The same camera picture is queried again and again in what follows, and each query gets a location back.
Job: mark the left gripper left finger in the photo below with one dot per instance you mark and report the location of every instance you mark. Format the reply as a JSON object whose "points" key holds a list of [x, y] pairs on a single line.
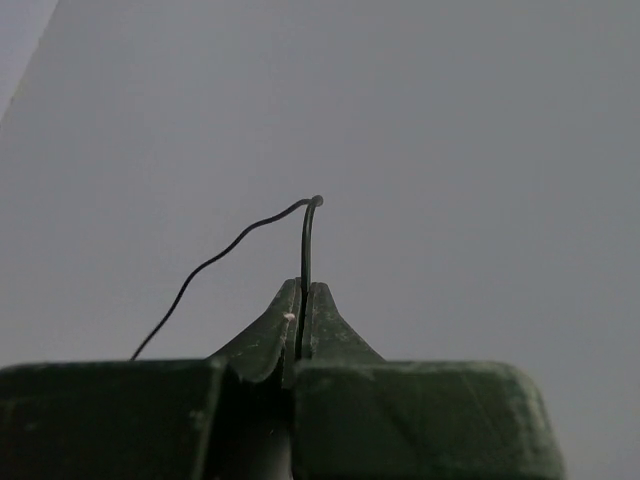
{"points": [[221, 417]]}

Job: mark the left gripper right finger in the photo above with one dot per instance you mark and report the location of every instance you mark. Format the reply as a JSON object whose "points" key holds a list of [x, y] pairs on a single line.
{"points": [[360, 416]]}

